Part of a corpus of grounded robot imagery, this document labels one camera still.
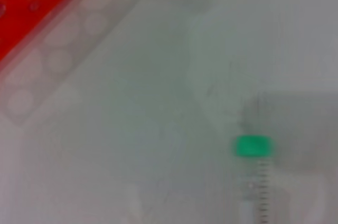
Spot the green capped clear test tube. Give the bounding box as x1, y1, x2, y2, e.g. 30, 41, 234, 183
231, 134, 275, 224

